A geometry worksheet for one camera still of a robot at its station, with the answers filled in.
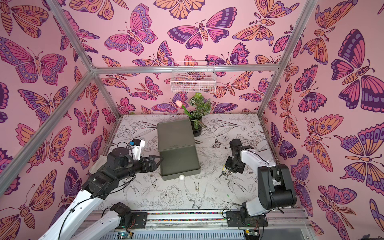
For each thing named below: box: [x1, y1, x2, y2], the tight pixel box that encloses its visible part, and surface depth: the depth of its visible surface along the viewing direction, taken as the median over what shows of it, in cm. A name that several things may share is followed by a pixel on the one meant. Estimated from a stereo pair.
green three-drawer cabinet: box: [157, 119, 199, 162], surface depth 81 cm
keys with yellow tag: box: [218, 165, 233, 178], surface depth 91 cm
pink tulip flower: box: [175, 100, 193, 119], surface depth 92 cm
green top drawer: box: [159, 144, 201, 181], surface depth 79 cm
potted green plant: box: [189, 92, 212, 137], surface depth 92 cm
